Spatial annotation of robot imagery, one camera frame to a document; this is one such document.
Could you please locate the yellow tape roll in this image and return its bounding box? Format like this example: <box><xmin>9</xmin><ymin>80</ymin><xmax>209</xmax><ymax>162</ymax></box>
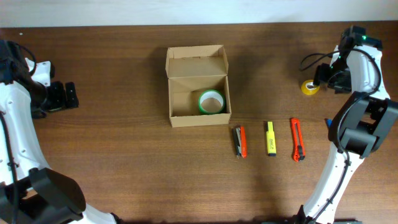
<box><xmin>300</xmin><ymin>80</ymin><xmax>320</xmax><ymax>95</ymax></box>

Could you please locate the blue white marker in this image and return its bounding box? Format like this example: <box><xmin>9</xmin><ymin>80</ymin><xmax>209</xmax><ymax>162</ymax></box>
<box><xmin>326</xmin><ymin>119</ymin><xmax>332</xmax><ymax>128</ymax></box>

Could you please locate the green tape roll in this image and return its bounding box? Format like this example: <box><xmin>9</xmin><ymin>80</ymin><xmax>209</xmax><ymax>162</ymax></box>
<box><xmin>198</xmin><ymin>90</ymin><xmax>226</xmax><ymax>114</ymax></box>

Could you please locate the brown cardboard box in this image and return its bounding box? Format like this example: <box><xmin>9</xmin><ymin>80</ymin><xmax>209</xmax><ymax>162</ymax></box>
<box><xmin>165</xmin><ymin>45</ymin><xmax>232</xmax><ymax>128</ymax></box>

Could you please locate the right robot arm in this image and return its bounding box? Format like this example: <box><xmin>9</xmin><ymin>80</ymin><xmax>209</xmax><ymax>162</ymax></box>
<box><xmin>291</xmin><ymin>26</ymin><xmax>397</xmax><ymax>223</ymax></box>

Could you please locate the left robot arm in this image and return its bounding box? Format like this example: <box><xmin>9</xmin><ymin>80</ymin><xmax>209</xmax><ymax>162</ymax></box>
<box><xmin>1</xmin><ymin>40</ymin><xmax>122</xmax><ymax>223</ymax></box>

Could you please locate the yellow highlighter pen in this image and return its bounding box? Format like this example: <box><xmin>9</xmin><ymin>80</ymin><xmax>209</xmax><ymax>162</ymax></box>
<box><xmin>266</xmin><ymin>121</ymin><xmax>277</xmax><ymax>156</ymax></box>

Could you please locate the orange utility knife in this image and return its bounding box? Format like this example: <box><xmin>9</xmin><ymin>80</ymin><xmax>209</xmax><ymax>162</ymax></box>
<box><xmin>290</xmin><ymin>118</ymin><xmax>305</xmax><ymax>162</ymax></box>

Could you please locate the orange black stapler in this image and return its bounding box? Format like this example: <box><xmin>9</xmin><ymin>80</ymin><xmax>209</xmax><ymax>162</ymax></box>
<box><xmin>232</xmin><ymin>126</ymin><xmax>248</xmax><ymax>158</ymax></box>

